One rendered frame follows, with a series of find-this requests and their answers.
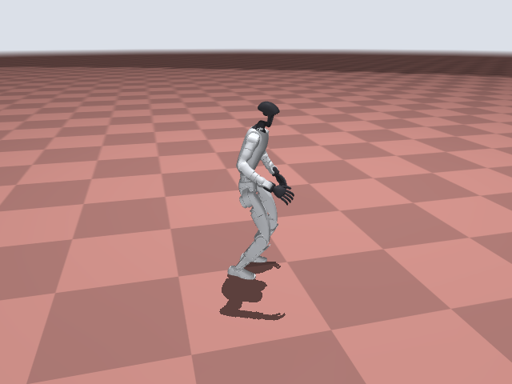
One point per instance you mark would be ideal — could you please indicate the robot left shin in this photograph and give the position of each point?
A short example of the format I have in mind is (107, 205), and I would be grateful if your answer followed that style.
(271, 231)

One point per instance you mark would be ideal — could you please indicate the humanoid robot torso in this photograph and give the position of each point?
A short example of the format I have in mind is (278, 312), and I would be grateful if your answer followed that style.
(254, 160)

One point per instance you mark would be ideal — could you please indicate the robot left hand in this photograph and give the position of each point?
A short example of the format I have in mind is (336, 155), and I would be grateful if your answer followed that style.
(280, 178)

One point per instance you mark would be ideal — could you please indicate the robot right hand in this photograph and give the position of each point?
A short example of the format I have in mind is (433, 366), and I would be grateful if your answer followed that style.
(279, 192)

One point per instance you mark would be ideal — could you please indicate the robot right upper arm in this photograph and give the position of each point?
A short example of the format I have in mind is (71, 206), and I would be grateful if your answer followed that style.
(252, 142)

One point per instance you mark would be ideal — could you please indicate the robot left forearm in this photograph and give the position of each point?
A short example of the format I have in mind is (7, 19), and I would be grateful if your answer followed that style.
(267, 162)

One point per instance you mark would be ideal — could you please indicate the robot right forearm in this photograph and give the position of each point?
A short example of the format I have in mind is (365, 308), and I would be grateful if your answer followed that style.
(254, 177)

